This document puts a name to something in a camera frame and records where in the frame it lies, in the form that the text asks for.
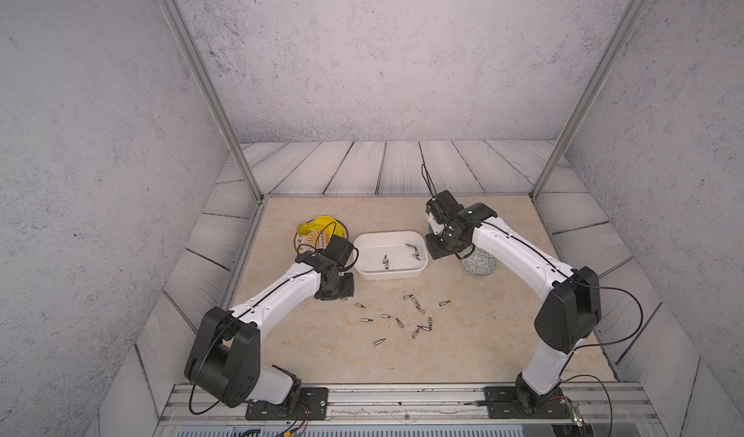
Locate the right aluminium frame post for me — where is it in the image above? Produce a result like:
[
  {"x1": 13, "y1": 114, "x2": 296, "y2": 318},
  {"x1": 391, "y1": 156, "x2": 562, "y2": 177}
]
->
[{"x1": 529, "y1": 0, "x2": 651, "y2": 204}]

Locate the yellow banana bunch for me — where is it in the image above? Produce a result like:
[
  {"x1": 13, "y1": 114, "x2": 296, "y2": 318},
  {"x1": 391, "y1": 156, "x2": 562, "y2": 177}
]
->
[{"x1": 296, "y1": 215, "x2": 345, "y2": 239}]

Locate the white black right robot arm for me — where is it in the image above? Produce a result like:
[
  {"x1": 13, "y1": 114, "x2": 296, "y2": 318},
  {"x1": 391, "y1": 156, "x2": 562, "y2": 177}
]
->
[{"x1": 425, "y1": 190, "x2": 602, "y2": 417}]

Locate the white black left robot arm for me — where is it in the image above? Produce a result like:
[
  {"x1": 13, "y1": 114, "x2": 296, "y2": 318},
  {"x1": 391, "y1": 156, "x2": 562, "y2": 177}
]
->
[{"x1": 184, "y1": 236, "x2": 360, "y2": 412}]

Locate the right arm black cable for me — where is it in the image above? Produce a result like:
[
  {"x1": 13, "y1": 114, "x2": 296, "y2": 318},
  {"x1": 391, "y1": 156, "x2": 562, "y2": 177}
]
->
[{"x1": 419, "y1": 163, "x2": 645, "y2": 437}]

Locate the white rectangular storage box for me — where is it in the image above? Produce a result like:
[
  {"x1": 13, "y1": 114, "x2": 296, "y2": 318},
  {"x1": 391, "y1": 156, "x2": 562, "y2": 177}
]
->
[{"x1": 354, "y1": 231, "x2": 429, "y2": 281}]

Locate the patterned ceramic jar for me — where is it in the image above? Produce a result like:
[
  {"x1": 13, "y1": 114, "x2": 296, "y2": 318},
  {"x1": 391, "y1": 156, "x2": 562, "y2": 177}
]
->
[{"x1": 458, "y1": 245, "x2": 498, "y2": 277}]

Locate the left aluminium frame post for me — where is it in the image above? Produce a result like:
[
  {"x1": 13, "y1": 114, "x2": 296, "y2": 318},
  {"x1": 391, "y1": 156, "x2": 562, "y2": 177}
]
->
[{"x1": 158, "y1": 0, "x2": 264, "y2": 202}]

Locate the aluminium frame post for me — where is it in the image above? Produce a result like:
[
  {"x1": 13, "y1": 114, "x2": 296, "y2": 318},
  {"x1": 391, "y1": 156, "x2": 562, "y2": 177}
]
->
[
  {"x1": 158, "y1": 0, "x2": 264, "y2": 202},
  {"x1": 529, "y1": 0, "x2": 651, "y2": 204}
]

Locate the patterned round plate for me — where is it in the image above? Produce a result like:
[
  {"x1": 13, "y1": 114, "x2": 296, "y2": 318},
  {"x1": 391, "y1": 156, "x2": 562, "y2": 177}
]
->
[{"x1": 294, "y1": 220, "x2": 349, "y2": 254}]

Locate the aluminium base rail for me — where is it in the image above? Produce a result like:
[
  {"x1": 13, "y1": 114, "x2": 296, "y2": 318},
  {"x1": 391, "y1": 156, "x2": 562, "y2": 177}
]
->
[{"x1": 154, "y1": 376, "x2": 684, "y2": 436}]

